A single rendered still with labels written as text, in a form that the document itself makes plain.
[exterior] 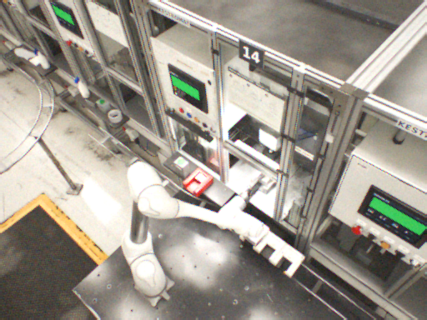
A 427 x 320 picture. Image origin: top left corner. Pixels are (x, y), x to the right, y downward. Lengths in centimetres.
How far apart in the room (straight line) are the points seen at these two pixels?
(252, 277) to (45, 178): 242
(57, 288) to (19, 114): 221
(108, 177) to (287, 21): 258
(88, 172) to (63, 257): 89
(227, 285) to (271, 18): 151
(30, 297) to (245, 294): 181
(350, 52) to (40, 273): 287
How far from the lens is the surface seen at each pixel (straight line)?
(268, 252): 219
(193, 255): 236
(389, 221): 155
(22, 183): 403
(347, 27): 159
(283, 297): 228
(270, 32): 153
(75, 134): 420
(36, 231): 364
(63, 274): 334
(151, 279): 209
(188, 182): 230
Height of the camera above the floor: 286
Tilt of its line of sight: 53 degrees down
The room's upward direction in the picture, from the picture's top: 5 degrees counter-clockwise
